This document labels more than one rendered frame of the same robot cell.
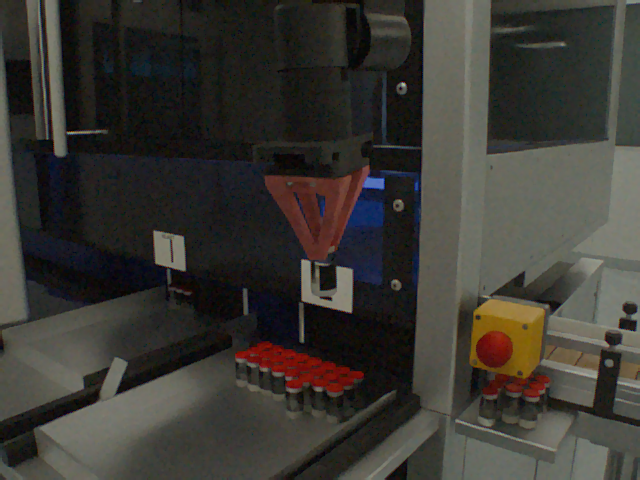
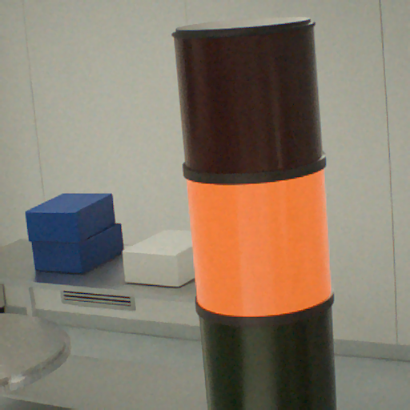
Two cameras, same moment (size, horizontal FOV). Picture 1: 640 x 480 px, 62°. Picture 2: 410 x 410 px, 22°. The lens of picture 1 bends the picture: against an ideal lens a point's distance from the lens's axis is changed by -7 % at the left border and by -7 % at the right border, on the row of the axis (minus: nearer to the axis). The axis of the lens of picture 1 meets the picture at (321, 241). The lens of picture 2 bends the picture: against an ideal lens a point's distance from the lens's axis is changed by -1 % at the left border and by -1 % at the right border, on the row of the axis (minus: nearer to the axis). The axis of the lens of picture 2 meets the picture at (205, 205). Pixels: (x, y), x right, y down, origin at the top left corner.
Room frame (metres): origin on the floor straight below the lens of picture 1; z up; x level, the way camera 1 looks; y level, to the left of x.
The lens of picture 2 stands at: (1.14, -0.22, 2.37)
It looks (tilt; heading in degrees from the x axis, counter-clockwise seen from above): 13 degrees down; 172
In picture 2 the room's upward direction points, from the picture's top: 5 degrees counter-clockwise
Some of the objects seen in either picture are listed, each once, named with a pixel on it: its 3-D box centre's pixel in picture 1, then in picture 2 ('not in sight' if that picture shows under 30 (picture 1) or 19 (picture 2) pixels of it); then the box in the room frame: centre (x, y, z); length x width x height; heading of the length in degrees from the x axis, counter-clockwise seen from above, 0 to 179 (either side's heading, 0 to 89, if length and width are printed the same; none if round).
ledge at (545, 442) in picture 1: (521, 417); not in sight; (0.64, -0.26, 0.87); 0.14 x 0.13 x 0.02; 143
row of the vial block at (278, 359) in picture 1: (297, 379); not in sight; (0.70, 0.03, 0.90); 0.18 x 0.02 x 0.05; 52
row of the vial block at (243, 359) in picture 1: (286, 385); not in sight; (0.68, 0.05, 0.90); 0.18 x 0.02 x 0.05; 52
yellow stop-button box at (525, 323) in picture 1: (509, 335); not in sight; (0.62, -0.22, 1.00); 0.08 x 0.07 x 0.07; 143
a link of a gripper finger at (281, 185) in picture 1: (321, 201); not in sight; (0.47, 0.00, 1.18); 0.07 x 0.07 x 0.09; 66
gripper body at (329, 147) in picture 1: (315, 115); not in sight; (0.47, 0.00, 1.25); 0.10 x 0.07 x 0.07; 156
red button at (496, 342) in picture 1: (495, 348); not in sight; (0.58, -0.20, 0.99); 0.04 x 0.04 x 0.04; 53
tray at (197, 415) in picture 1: (224, 423); not in sight; (0.59, 0.11, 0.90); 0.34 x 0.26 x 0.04; 142
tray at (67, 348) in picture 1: (132, 330); not in sight; (0.88, 0.32, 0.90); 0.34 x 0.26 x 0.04; 143
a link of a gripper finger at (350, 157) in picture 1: (318, 202); not in sight; (0.47, 0.00, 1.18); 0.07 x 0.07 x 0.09; 66
